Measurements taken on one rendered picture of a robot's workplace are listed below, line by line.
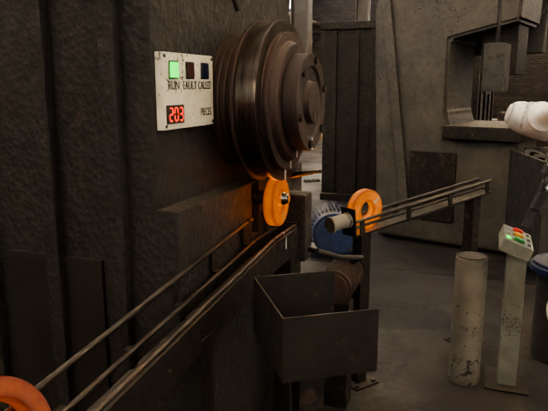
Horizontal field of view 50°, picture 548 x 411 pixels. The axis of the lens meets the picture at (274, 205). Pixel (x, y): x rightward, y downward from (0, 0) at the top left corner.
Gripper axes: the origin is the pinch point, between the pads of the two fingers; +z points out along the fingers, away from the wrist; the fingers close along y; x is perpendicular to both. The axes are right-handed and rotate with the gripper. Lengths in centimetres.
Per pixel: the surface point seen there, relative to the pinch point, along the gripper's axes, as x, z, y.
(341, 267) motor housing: -52, 36, 33
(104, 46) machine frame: -112, -19, 111
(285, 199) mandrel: -72, 12, 62
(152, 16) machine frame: -105, -29, 107
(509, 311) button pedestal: 9.4, 36.8, -2.0
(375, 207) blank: -52, 17, 11
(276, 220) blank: -72, 19, 65
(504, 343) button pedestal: 13, 49, -2
